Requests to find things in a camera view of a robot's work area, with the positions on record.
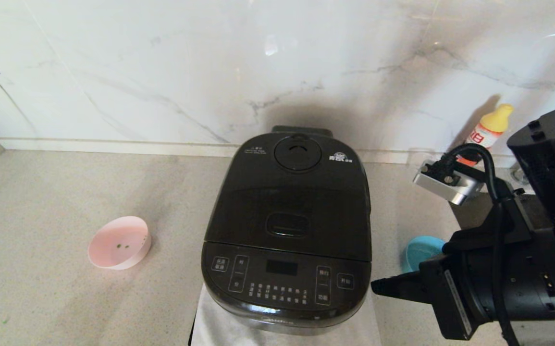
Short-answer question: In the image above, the white cloth in sink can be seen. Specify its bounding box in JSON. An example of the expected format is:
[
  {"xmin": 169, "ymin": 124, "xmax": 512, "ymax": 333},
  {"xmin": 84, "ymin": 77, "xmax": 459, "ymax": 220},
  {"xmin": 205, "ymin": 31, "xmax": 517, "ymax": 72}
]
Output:
[{"xmin": 513, "ymin": 321, "xmax": 555, "ymax": 346}]

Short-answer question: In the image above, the blue bowl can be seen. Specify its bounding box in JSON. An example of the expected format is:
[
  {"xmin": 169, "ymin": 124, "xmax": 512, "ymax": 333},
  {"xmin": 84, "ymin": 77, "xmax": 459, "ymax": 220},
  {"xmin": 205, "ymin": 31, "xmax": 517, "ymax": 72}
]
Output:
[{"xmin": 406, "ymin": 235, "xmax": 447, "ymax": 273}]

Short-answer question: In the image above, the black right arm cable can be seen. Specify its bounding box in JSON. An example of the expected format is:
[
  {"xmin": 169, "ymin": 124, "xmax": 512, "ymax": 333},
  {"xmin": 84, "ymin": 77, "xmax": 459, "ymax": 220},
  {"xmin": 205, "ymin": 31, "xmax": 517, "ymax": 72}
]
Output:
[{"xmin": 440, "ymin": 143, "xmax": 520, "ymax": 346}]

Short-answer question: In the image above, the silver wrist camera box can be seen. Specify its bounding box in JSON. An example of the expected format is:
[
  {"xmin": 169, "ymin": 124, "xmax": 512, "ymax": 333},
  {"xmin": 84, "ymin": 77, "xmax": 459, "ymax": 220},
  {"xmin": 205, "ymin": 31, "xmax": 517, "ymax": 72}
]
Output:
[{"xmin": 413, "ymin": 160, "xmax": 484, "ymax": 206}]

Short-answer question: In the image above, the black rice cooker lid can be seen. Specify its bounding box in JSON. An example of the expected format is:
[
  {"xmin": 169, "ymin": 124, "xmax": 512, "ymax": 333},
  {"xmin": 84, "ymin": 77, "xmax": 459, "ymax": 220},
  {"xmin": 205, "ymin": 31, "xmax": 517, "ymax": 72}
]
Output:
[{"xmin": 205, "ymin": 126, "xmax": 372, "ymax": 262}]

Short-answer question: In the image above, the pink bowl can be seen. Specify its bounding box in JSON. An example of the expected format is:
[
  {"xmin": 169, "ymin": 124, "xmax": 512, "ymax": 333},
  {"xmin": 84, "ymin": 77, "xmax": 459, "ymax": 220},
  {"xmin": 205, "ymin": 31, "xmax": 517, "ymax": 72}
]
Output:
[{"xmin": 87, "ymin": 216, "xmax": 152, "ymax": 270}]

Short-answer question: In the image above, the white cloth under cooker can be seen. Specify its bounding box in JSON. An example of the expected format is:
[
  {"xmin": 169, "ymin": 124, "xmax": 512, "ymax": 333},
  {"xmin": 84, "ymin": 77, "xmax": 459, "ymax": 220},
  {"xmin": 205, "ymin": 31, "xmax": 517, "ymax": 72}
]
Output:
[{"xmin": 191, "ymin": 284, "xmax": 381, "ymax": 346}]

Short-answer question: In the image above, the yellow orange detergent bottle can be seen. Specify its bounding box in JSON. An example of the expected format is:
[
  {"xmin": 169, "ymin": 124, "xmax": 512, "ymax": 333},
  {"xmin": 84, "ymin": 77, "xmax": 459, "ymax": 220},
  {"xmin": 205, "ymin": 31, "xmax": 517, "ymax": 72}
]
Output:
[{"xmin": 465, "ymin": 104, "xmax": 514, "ymax": 166}]

